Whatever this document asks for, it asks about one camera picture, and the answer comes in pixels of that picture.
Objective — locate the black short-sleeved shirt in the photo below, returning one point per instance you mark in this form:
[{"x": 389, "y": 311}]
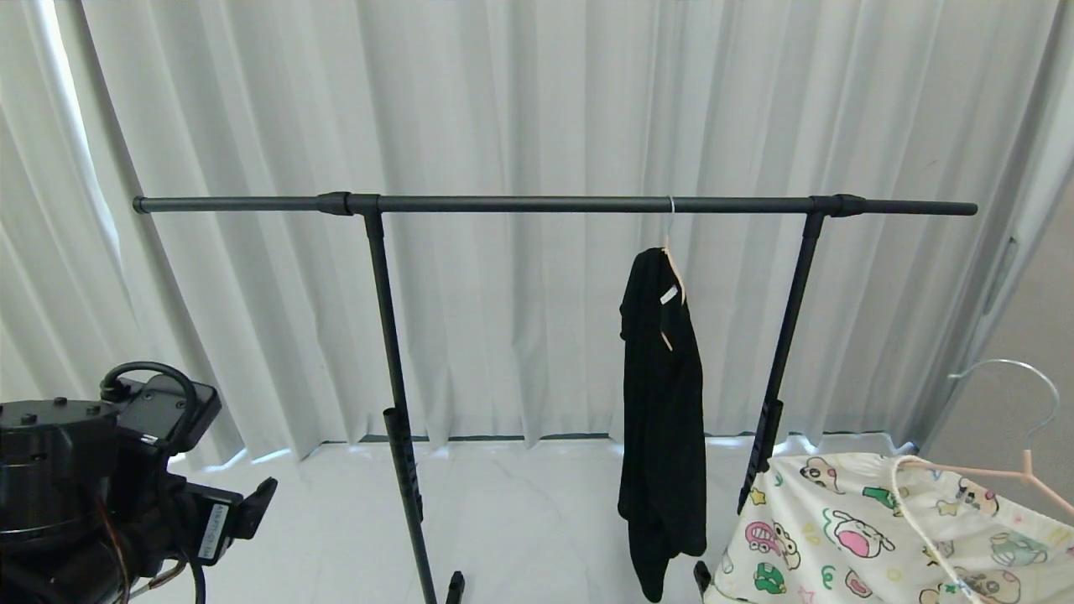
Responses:
[{"x": 663, "y": 436}]

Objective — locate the cream printed garment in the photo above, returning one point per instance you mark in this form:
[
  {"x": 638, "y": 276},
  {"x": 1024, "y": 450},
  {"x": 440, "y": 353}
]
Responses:
[{"x": 839, "y": 537}]

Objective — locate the large grey board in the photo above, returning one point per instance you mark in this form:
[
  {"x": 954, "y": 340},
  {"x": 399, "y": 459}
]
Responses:
[{"x": 1007, "y": 394}]

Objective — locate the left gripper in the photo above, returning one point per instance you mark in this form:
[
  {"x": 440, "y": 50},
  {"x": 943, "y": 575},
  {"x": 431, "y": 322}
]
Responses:
[{"x": 210, "y": 520}]

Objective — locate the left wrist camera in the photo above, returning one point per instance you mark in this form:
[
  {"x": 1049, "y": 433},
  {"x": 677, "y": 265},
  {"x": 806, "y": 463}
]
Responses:
[{"x": 168, "y": 411}]

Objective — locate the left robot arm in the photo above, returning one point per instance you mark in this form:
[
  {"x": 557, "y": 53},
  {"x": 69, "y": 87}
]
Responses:
[{"x": 50, "y": 470}]

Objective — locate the black clothes rack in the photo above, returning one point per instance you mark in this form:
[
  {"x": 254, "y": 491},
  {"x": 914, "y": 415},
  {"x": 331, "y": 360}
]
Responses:
[{"x": 503, "y": 204}]

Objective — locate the white curtain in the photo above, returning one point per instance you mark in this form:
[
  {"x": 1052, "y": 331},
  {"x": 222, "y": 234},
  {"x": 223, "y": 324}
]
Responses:
[{"x": 503, "y": 101}]

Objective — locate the pink clothes hanger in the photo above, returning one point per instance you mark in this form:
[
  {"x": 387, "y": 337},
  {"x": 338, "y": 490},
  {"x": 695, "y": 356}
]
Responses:
[
  {"x": 671, "y": 268},
  {"x": 1029, "y": 466}
]

